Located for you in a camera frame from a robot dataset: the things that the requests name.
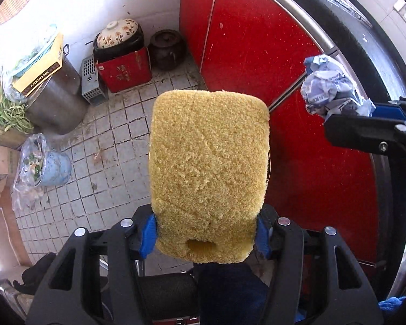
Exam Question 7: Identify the brown cardboard box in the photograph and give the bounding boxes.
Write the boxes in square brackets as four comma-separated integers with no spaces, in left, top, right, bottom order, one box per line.
[0,144,21,195]

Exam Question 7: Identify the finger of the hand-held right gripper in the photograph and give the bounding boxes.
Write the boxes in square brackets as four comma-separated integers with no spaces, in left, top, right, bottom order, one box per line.
[372,95,406,124]
[324,116,406,160]

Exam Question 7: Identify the teal plastic basket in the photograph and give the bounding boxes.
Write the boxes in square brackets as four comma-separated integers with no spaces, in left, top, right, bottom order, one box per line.
[7,24,60,78]

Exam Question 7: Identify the red cabinet door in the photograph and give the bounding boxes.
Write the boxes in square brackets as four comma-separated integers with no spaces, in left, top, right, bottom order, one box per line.
[267,88,380,265]
[179,0,221,77]
[203,0,327,109]

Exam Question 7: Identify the grey plastic crate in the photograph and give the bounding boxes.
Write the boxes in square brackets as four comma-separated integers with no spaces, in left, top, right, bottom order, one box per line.
[81,56,109,102]

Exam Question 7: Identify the red kitchen cabinet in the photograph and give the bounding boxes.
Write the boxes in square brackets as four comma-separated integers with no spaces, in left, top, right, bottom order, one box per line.
[244,0,406,298]

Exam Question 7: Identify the blue cloth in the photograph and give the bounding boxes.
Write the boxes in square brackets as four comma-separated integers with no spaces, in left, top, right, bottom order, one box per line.
[378,296,406,313]

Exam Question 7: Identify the printed cardboard box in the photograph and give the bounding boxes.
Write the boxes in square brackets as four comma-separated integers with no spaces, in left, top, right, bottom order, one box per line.
[12,32,64,97]

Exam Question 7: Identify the red box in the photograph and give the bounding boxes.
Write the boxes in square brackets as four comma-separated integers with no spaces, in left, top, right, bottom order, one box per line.
[95,47,153,93]

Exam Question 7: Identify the brown wooden panel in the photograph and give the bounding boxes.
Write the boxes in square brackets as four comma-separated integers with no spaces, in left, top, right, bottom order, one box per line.
[0,196,32,268]

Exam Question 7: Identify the black chair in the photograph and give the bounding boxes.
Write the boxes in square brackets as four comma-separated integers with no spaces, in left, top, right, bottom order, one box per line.
[98,255,198,325]

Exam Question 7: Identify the dark clay jar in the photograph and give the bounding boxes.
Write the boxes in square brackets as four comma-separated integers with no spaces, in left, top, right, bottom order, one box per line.
[148,29,186,72]

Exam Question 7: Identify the floral lidded ceramic pot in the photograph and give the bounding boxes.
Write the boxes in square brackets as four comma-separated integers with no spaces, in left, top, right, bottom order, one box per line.
[93,18,145,64]

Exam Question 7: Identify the green beans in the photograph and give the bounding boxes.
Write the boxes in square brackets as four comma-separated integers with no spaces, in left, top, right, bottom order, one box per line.
[0,95,34,134]

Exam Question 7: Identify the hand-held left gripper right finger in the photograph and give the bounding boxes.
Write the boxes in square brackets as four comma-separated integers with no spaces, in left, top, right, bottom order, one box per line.
[255,205,383,325]

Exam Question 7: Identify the blue bucket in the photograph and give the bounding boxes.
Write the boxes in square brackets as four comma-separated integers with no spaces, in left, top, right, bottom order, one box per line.
[37,151,71,187]

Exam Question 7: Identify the blue white paper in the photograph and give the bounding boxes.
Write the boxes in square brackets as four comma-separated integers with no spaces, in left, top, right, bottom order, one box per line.
[300,54,376,120]

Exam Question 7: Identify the person's leg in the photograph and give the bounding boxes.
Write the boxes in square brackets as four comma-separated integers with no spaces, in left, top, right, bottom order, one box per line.
[193,262,272,325]

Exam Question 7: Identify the steel stockpot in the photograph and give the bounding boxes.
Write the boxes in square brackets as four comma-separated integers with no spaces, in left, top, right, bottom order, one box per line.
[25,44,89,134]

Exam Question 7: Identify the clear plastic waste bag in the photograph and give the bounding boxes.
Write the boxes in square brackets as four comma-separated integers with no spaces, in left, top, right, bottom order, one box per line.
[12,134,50,210]

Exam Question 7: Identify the black cloth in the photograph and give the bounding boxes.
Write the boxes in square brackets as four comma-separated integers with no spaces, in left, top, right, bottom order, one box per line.
[20,253,56,295]

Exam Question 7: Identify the yellow sponge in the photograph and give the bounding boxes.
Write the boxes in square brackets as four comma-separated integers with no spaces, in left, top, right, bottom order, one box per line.
[148,90,270,265]

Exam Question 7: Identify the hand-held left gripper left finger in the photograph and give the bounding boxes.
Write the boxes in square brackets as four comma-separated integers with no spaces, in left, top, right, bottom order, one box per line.
[25,205,158,325]

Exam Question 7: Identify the silver cabinet handle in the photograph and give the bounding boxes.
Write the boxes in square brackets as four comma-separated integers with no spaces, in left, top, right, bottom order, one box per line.
[267,49,340,111]

